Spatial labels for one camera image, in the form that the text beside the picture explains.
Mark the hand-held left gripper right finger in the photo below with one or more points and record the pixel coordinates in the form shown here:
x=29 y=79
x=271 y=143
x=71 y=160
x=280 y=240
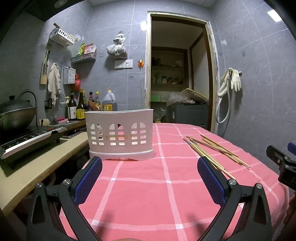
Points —
x=211 y=178

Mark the crumpled clear plastic bag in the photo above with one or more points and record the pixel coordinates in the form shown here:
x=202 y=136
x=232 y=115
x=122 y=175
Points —
x=178 y=99

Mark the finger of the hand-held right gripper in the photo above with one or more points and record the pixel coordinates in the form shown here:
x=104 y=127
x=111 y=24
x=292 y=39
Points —
x=275 y=153
x=292 y=148

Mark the worn wooden door frame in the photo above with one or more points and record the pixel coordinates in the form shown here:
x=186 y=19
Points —
x=148 y=69

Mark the red plastic bag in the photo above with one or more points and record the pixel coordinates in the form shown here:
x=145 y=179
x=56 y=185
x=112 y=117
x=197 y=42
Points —
x=77 y=83

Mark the wooden storage shelf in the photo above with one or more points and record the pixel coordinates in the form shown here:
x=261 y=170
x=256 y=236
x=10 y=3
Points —
x=166 y=67

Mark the yellow-capped sauce bottle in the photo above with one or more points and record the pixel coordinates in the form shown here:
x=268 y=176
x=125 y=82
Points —
x=97 y=102

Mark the person's right hand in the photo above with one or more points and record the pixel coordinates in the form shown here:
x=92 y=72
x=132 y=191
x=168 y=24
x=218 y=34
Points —
x=293 y=201

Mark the pink sponge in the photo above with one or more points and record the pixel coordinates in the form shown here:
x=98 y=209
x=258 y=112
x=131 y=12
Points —
x=62 y=119

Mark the black cabinet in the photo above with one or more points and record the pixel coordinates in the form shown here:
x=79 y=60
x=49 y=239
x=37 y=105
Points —
x=187 y=115

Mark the round lamp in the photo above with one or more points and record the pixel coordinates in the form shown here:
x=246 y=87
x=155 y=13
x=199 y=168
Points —
x=61 y=2

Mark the grey wall shelf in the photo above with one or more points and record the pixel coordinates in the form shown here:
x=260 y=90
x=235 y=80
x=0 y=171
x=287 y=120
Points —
x=83 y=58

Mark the dark bottle yellow label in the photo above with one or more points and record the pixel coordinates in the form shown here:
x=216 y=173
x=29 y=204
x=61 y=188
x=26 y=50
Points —
x=81 y=113

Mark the clear hanging plastic bag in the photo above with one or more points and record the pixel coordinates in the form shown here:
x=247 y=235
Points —
x=116 y=49

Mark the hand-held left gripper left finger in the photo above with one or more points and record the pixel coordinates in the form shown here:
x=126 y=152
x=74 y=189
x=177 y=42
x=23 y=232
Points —
x=89 y=178

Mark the red white snack packet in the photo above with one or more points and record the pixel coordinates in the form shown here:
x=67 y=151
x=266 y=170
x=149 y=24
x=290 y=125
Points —
x=89 y=49

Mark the large oil jug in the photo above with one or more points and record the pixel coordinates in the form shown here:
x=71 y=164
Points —
x=109 y=104

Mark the white slotted wall basket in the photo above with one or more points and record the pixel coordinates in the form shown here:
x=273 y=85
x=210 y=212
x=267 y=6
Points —
x=61 y=36

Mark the bunch of wooden chopsticks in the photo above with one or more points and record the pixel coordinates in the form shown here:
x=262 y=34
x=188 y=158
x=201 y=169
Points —
x=196 y=148

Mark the curved metal faucet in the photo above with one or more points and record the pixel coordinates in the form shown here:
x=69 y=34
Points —
x=37 y=111

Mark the white hanging cloth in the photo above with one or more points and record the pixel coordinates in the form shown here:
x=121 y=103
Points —
x=54 y=78

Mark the black induction cooker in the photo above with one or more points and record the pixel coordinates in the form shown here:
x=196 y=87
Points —
x=27 y=141

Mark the small dark-capped sauce bottle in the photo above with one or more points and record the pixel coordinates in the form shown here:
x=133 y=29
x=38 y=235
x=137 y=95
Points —
x=91 y=99

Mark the pink checked tablecloth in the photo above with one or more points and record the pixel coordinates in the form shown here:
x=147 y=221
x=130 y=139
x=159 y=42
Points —
x=150 y=185

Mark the steel wool scrubber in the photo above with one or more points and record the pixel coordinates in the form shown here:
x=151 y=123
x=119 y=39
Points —
x=54 y=120

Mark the dark bottle white label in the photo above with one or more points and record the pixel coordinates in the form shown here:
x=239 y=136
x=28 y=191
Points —
x=72 y=111

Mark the orange wall hook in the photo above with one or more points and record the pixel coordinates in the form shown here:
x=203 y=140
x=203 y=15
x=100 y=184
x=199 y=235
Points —
x=140 y=64

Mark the green yellow snack packet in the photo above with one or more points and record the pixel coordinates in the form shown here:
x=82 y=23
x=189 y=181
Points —
x=81 y=49

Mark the yellow sponge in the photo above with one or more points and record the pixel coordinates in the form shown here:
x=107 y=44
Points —
x=44 y=122

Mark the white wall socket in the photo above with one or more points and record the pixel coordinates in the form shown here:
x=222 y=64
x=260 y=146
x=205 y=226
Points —
x=128 y=64

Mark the beige sack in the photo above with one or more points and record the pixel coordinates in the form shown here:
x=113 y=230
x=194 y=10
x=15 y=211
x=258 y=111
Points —
x=196 y=93

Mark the grey wall switch plate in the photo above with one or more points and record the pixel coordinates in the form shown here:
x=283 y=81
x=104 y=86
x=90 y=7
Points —
x=119 y=64

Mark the black wall holder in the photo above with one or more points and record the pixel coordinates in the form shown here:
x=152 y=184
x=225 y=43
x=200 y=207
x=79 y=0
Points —
x=48 y=103

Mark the white plastic utensil basket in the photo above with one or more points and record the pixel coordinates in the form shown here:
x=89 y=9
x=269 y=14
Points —
x=120 y=120

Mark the beige kitchen counter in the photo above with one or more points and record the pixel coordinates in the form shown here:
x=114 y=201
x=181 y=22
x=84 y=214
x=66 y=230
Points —
x=46 y=162

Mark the dark metal wok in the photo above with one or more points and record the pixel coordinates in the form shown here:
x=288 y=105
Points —
x=16 y=120

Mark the clear plastic strainer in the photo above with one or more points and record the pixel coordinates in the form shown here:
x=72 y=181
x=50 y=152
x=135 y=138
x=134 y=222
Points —
x=62 y=102

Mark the cream rubber glove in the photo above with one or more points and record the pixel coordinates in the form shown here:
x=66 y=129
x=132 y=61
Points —
x=236 y=80
x=223 y=85

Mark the steel sink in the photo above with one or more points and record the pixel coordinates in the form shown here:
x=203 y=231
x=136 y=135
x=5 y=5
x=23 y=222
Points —
x=60 y=125

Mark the metal perforated wall box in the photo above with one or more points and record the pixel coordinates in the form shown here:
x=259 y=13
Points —
x=69 y=76

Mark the wooden hanging knife holder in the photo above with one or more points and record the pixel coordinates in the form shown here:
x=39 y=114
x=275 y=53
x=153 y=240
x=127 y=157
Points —
x=43 y=77

